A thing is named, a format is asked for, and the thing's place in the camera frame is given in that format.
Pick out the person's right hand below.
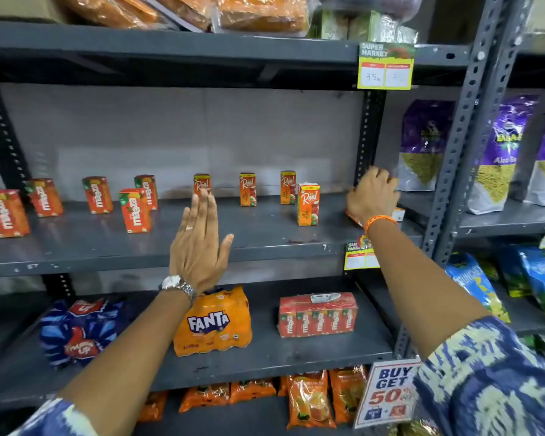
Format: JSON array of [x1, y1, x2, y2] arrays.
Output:
[[346, 166, 401, 226]]

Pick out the person's left hand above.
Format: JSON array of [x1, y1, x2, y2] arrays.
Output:
[[169, 188, 234, 295]]

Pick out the person's right forearm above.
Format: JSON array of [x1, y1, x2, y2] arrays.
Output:
[[365, 219, 492, 361]]

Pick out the person's left forearm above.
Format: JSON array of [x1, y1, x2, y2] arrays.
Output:
[[57, 289, 192, 436]]

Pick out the orange thread wristband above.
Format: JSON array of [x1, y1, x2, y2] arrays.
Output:
[[363, 215, 398, 235]]

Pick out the red mango drink carton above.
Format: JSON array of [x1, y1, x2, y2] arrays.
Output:
[[134, 174, 159, 211], [0, 190, 31, 238], [26, 178, 64, 217], [82, 176, 114, 215], [119, 188, 153, 234]]

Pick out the silver metal wristwatch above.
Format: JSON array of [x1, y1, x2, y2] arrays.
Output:
[[160, 275, 197, 305]]

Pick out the orange soda bottle pack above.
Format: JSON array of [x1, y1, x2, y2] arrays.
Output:
[[173, 286, 253, 357]]

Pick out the shrink-wrapped red carton multipack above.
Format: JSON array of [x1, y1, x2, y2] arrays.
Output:
[[277, 292, 358, 338]]

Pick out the blue soda bottle pack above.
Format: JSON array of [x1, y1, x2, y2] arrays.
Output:
[[40, 299, 129, 368]]

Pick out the green foil packets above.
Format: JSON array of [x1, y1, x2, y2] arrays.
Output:
[[309, 9, 419, 45]]

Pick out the row of orange drink packets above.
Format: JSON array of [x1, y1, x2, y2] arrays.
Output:
[[138, 365, 368, 430]]

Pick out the wide grey metal shelving rack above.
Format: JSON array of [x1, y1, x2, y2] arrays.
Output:
[[0, 19, 472, 436]]

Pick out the clear bag of orange snacks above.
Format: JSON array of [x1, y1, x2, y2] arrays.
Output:
[[57, 0, 165, 30], [213, 0, 319, 38], [149, 0, 217, 32]]

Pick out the white promotion sign card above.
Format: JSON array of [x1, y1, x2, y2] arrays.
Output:
[[353, 358, 422, 429]]

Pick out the blue white patterned shirt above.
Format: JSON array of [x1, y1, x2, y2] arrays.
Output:
[[9, 315, 545, 436]]

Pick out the brown cardboard box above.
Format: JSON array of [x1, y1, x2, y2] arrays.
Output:
[[0, 0, 70, 24]]

